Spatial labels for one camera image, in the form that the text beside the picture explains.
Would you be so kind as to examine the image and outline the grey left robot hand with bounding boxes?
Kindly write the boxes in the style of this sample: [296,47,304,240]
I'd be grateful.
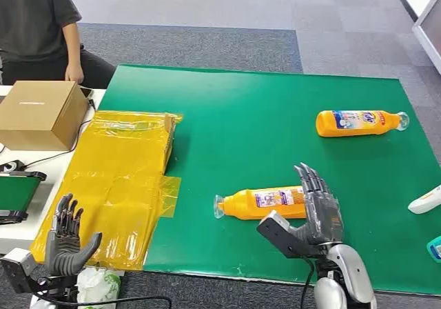
[44,193,103,278]

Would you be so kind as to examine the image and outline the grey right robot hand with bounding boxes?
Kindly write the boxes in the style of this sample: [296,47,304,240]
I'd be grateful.
[289,162,345,249]

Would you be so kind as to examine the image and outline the orange bottle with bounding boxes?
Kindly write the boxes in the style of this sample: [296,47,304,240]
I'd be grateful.
[315,110,410,138]
[213,186,308,221]

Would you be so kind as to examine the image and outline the orange bottle, blue label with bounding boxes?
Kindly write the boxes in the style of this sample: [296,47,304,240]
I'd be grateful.
[315,110,410,138]

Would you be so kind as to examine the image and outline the white plastic bottle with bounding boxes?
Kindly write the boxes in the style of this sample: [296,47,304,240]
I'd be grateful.
[408,184,441,215]

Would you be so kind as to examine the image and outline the white plastic bag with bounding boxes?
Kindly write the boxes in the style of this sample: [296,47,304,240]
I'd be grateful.
[30,267,121,309]

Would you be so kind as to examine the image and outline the yellow tape-wrapped cardboard box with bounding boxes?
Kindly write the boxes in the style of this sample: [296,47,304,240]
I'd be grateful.
[29,110,183,272]

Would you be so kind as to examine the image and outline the small black device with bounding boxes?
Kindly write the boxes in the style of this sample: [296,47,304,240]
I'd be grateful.
[0,159,26,174]

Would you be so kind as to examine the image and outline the green table mat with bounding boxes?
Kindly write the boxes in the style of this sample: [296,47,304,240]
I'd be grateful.
[98,64,441,297]

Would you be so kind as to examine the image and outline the brown cardboard box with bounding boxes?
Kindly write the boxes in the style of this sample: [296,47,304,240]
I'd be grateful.
[0,80,90,152]

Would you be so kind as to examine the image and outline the teal packet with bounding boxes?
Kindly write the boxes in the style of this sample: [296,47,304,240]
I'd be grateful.
[427,236,441,264]

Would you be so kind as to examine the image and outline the person's left hand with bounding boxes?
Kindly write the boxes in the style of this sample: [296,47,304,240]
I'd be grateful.
[65,63,84,86]

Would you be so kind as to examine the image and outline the person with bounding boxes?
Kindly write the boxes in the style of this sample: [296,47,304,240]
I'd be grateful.
[0,0,117,90]

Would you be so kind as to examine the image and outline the white framed panel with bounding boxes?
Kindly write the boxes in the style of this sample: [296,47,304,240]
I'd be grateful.
[412,0,441,76]

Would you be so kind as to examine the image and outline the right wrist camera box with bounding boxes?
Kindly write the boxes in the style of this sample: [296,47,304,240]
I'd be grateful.
[256,210,324,259]

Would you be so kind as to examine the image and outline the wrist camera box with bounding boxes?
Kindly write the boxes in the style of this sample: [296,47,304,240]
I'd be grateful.
[0,247,49,295]
[256,210,324,259]

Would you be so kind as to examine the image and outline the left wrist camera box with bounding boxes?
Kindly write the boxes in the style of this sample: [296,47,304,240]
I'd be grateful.
[0,247,49,295]

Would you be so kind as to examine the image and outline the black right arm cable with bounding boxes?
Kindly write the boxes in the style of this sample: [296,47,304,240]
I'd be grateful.
[299,257,316,309]

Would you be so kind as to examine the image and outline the green belt device, black frame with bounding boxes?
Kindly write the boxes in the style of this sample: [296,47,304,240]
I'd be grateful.
[0,170,47,226]

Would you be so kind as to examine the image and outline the thin black table cable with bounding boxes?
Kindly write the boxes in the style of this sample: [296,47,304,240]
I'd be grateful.
[24,98,96,169]

